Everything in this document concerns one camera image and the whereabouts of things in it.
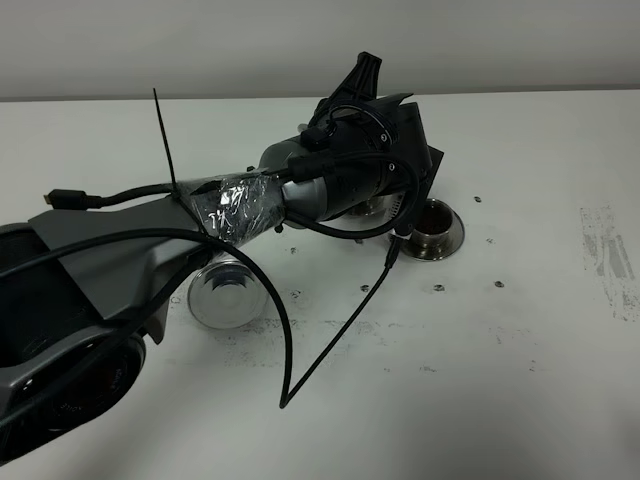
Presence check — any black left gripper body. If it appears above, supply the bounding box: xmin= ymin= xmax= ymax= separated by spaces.
xmin=299 ymin=93 xmax=419 ymax=220

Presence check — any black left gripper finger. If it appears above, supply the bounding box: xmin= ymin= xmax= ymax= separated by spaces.
xmin=329 ymin=52 xmax=382 ymax=100

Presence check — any stainless steel teapot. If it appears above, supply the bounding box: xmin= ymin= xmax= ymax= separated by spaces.
xmin=347 ymin=195 xmax=397 ymax=218

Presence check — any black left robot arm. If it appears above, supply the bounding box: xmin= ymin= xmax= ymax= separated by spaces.
xmin=1 ymin=52 xmax=443 ymax=462

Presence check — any front stainless steel teacup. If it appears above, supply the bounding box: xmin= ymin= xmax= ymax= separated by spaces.
xmin=413 ymin=199 xmax=454 ymax=234

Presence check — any front stainless steel saucer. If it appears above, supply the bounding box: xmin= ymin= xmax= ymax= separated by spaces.
xmin=401 ymin=211 xmax=465 ymax=262

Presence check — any steel saucer under teapot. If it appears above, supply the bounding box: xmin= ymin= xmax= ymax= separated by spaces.
xmin=187 ymin=258 xmax=269 ymax=330

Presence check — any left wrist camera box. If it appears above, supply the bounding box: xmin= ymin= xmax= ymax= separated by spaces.
xmin=392 ymin=102 xmax=444 ymax=237

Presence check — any black cable tie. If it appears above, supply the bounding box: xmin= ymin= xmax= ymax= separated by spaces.
xmin=152 ymin=87 xmax=178 ymax=195

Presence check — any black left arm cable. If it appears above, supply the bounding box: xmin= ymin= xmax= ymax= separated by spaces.
xmin=0 ymin=102 xmax=426 ymax=410

